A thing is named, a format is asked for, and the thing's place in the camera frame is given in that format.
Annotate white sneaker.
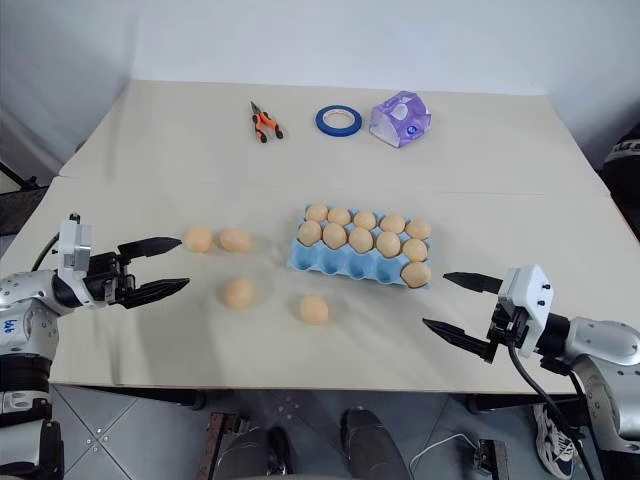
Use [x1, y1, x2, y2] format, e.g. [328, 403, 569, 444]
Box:
[532, 403, 582, 477]

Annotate blue egg carton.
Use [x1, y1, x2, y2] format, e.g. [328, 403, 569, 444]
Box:
[286, 203, 434, 292]

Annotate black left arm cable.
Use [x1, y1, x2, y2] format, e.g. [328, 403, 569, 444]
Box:
[28, 233, 62, 274]

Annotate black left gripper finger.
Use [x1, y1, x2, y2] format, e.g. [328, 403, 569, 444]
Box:
[123, 277, 192, 309]
[117, 237, 184, 259]

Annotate white floor cable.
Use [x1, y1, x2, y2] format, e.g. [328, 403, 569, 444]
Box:
[408, 431, 482, 472]

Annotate orange black pliers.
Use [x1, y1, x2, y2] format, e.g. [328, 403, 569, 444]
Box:
[249, 100, 286, 146]

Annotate rusty metal bracket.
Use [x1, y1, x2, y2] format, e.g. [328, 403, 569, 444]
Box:
[473, 438, 502, 480]
[196, 411, 227, 480]

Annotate dark rounded shape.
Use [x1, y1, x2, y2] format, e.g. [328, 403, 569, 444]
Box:
[213, 424, 292, 480]
[340, 406, 412, 480]

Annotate blue tape roll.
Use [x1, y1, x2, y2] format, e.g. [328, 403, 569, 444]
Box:
[314, 104, 364, 139]

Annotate purple tissue pack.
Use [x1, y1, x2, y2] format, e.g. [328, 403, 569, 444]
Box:
[369, 90, 433, 150]

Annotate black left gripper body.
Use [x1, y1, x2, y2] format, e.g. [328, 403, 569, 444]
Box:
[82, 251, 138, 308]

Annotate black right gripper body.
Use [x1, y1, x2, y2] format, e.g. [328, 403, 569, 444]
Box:
[483, 298, 531, 362]

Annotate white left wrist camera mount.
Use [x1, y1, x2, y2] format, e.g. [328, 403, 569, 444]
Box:
[56, 213, 95, 302]

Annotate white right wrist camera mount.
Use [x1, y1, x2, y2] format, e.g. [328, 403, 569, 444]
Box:
[496, 264, 556, 359]

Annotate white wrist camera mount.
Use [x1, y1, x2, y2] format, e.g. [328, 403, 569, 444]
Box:
[56, 213, 95, 302]
[496, 264, 556, 359]

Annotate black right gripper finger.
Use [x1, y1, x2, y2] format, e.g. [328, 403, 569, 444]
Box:
[442, 271, 504, 296]
[421, 317, 495, 363]

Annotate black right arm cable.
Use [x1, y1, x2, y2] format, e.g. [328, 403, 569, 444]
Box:
[506, 343, 609, 480]

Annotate black bag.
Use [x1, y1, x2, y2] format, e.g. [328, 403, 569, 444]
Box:
[601, 128, 640, 202]

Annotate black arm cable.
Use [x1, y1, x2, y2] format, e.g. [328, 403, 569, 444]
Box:
[28, 233, 62, 274]
[506, 343, 609, 480]

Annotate black stand leg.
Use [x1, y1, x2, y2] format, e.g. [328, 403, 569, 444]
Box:
[0, 159, 47, 194]

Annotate black table foot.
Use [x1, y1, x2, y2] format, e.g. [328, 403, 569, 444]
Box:
[465, 393, 502, 415]
[167, 389, 207, 412]

